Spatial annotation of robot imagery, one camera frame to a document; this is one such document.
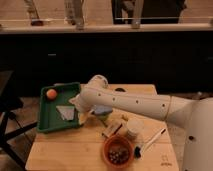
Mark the white handled brush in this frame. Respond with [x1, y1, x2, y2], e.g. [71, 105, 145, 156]
[134, 128, 166, 158]

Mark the dark red dish on counter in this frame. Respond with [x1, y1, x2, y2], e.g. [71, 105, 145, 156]
[31, 21, 44, 26]

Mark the blue sponge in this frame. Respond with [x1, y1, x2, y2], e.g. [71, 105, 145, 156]
[93, 105, 113, 116]

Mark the orange bowl with beads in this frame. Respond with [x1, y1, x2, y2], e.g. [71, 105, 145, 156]
[102, 135, 134, 170]

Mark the black chair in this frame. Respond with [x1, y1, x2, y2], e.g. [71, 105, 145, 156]
[0, 70, 37, 169]

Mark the wooden block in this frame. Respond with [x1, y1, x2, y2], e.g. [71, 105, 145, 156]
[102, 120, 122, 138]

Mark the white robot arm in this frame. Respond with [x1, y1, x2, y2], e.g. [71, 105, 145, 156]
[70, 75, 213, 171]

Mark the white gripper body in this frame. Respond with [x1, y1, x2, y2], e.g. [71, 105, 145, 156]
[69, 95, 84, 112]

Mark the orange ball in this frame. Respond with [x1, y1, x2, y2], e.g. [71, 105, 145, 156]
[46, 89, 57, 100]

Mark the grey towel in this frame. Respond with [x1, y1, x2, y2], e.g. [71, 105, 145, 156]
[56, 105, 75, 121]

